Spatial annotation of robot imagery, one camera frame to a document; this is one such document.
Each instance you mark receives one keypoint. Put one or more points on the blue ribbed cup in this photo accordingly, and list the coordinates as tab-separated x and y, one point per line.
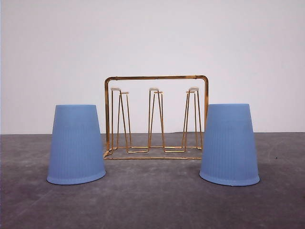
229	153
76	155

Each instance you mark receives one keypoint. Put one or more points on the gold wire cup rack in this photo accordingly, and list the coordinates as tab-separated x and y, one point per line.
155	117

